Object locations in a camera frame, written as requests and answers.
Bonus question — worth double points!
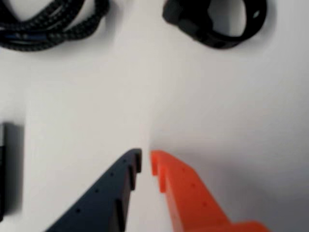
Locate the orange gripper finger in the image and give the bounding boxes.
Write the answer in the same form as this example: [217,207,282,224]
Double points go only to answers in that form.
[150,149,271,232]

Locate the black braided cable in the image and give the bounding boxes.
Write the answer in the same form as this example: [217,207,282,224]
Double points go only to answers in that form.
[0,0,111,51]

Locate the black silver AA battery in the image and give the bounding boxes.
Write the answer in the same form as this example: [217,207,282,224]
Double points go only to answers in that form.
[0,122,25,221]

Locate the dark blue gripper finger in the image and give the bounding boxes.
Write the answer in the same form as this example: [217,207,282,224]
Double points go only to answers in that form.
[44,148,142,232]

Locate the black wristband with red display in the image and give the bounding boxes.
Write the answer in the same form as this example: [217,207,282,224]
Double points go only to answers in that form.
[162,0,267,50]

